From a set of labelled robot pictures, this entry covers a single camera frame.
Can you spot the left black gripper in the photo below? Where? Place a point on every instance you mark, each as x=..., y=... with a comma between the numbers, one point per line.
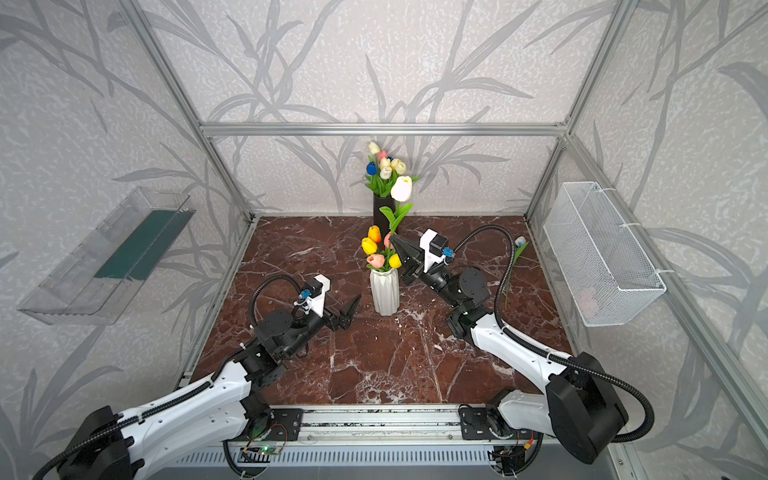
x=330, y=318

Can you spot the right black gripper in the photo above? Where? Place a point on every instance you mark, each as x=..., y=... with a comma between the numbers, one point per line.
x=414, y=264

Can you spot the bunch of remaining tulips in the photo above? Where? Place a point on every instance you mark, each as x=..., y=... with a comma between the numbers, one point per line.
x=381, y=256

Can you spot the white ribbed vase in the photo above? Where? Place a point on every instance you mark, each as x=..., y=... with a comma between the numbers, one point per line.
x=385, y=291

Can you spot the black cylindrical vase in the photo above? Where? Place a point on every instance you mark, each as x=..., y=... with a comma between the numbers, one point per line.
x=379, y=219

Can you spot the pale yellow tulip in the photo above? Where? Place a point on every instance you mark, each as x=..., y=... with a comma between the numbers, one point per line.
x=385, y=169

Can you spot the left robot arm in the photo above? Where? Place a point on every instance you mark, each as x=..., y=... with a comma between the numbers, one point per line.
x=222, y=406

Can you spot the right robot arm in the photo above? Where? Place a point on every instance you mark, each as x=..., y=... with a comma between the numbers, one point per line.
x=576, y=401

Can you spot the light blue tulip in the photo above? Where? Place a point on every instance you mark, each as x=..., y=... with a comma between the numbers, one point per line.
x=520, y=244

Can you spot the pink object in basket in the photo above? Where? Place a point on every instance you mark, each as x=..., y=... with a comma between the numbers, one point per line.
x=588, y=303

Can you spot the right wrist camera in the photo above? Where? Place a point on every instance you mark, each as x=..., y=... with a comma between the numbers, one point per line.
x=436, y=250

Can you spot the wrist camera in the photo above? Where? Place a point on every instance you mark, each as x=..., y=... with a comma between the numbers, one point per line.
x=312, y=295
x=436, y=250

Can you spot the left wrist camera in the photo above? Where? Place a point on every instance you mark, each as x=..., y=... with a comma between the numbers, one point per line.
x=312, y=295

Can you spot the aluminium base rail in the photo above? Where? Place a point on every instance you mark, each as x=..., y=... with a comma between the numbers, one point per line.
x=351, y=436

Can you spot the white wire mesh basket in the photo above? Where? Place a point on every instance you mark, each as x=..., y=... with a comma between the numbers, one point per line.
x=596, y=247

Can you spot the horizontal aluminium frame bar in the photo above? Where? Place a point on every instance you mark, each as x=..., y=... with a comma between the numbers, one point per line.
x=217, y=129

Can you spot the clear plastic wall tray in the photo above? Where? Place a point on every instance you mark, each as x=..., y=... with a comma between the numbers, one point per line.
x=95, y=283

